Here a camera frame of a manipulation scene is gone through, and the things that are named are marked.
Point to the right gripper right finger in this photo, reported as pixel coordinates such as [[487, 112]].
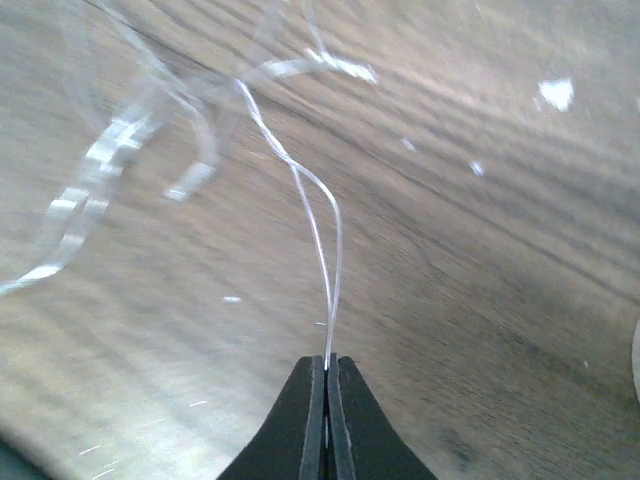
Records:
[[361, 442]]

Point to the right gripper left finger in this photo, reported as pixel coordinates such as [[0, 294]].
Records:
[[290, 442]]

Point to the white crumb on table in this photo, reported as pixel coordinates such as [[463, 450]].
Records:
[[558, 94]]

